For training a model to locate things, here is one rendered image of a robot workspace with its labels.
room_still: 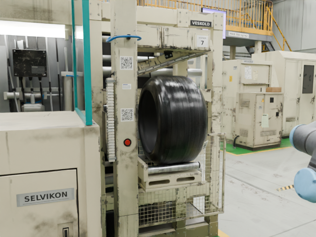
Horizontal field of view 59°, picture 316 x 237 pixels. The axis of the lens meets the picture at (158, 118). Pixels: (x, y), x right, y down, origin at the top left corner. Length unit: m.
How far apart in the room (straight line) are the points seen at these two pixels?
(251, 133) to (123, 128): 4.87
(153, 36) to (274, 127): 5.10
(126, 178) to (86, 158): 0.85
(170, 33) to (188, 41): 0.14
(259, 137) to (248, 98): 0.88
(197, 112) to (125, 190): 0.62
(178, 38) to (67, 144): 1.35
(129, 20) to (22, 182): 1.07
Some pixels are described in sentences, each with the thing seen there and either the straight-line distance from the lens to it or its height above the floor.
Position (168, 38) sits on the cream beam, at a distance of 1.96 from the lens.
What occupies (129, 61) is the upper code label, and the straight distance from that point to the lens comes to 1.59.
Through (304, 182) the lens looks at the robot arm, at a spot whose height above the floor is 1.11.
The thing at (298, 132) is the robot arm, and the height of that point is 1.23.
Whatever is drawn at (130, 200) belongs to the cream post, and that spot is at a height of 0.71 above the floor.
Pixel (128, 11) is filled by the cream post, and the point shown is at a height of 1.79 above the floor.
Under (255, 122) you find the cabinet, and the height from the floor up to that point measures 0.63.
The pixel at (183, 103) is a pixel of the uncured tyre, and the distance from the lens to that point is 1.51.
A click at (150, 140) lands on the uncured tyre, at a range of 1.96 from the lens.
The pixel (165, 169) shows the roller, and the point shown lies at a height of 0.90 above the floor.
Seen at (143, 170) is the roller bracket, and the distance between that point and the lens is 1.56.
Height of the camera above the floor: 1.38
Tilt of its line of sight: 7 degrees down
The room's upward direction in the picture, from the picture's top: straight up
